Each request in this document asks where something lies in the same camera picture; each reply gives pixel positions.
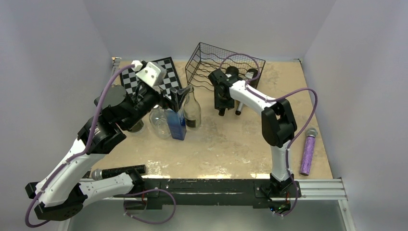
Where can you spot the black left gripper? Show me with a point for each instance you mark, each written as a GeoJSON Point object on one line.
{"type": "Point", "coordinates": [176, 97]}

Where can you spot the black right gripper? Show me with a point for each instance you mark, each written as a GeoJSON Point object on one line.
{"type": "Point", "coordinates": [229, 104]}

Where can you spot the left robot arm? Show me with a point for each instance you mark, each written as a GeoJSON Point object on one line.
{"type": "Point", "coordinates": [62, 194]}

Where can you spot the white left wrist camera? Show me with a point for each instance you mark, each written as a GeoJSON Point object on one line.
{"type": "Point", "coordinates": [150, 73]}

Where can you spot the clear round flask bottle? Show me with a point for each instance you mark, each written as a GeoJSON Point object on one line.
{"type": "Point", "coordinates": [137, 128]}

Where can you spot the black wire wine rack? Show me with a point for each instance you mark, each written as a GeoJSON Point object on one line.
{"type": "Point", "coordinates": [207, 58]}

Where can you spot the clear glass bottle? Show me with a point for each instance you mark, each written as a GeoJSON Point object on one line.
{"type": "Point", "coordinates": [192, 110]}

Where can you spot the purple glitter microphone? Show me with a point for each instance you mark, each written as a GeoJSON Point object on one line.
{"type": "Point", "coordinates": [309, 147]}

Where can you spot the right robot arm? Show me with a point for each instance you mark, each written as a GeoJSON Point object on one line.
{"type": "Point", "coordinates": [278, 125]}

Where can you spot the black white chessboard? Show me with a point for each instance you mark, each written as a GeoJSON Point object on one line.
{"type": "Point", "coordinates": [129, 80]}

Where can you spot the round clear bottle silver cap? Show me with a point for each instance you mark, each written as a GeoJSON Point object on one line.
{"type": "Point", "coordinates": [158, 122]}

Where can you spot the dark green wine bottle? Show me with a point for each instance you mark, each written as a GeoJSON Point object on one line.
{"type": "Point", "coordinates": [232, 71]}

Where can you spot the blue rectangular glass bottle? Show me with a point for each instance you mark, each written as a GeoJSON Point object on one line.
{"type": "Point", "coordinates": [176, 124]}

